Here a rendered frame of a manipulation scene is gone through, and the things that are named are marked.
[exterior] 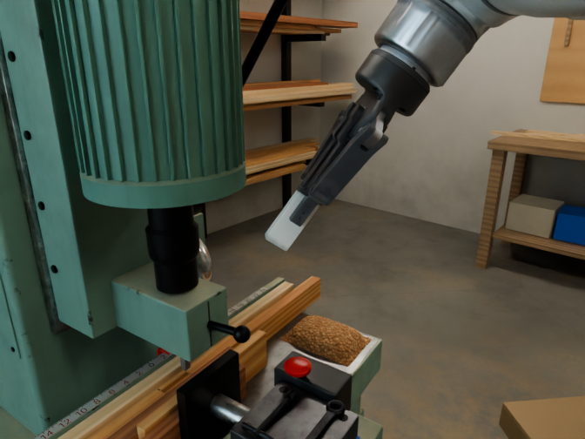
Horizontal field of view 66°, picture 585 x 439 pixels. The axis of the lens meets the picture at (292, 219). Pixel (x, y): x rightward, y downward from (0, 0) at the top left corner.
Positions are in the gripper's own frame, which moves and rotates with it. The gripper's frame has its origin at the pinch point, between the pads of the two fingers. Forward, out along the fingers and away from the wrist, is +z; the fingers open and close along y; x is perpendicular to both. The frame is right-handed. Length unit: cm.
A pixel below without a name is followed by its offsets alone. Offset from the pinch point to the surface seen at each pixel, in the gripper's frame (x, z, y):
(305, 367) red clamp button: -8.3, 10.8, -8.9
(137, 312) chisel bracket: 8.5, 20.8, 1.7
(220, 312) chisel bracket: 0.3, 14.8, 0.3
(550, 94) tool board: -167, -111, 244
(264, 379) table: -12.1, 23.2, 4.8
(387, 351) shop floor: -116, 60, 128
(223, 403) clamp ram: -4.4, 21.2, -6.3
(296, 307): -16.3, 17.9, 20.7
